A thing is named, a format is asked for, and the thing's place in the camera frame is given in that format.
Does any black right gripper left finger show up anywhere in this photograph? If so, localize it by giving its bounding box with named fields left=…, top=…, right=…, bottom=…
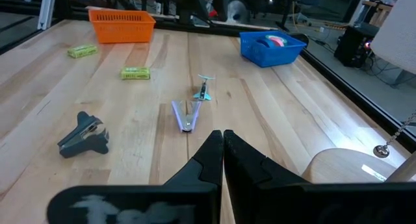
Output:
left=164, top=129, right=224, bottom=224

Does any black floor box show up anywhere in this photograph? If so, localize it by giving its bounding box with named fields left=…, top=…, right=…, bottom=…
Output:
left=333, top=22, right=380, bottom=68

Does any blue tape roll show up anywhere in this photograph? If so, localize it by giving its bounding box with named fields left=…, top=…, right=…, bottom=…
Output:
left=256, top=38, right=277, bottom=49

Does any green tape roll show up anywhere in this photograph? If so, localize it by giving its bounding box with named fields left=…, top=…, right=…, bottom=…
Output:
left=265, top=34, right=289, bottom=45

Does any green staples box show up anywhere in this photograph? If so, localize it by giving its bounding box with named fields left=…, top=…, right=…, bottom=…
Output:
left=67, top=44, right=99, bottom=59
left=120, top=66, right=151, bottom=81

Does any white shade wooden base lamp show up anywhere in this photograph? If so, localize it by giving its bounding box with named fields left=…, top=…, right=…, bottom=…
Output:
left=301, top=0, right=416, bottom=186

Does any orange plastic basket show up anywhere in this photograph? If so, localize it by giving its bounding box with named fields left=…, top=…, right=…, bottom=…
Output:
left=88, top=8, right=157, bottom=44

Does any blue plastic basket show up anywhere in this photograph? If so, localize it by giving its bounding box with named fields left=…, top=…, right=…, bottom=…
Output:
left=239, top=31, right=307, bottom=68

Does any purple staple remover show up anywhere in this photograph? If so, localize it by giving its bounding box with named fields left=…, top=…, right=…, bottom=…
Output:
left=171, top=99, right=203, bottom=134

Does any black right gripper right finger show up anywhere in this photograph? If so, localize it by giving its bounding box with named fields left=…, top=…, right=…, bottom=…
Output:
left=223, top=129, right=309, bottom=224

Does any white aluminium post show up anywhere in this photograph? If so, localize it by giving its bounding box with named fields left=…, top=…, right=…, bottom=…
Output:
left=37, top=0, right=57, bottom=31

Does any black staple remover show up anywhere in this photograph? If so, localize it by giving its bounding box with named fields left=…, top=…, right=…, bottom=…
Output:
left=57, top=110, right=110, bottom=159

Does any teal staple remover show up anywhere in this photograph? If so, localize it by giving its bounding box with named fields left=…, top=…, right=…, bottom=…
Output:
left=193, top=73, right=216, bottom=101

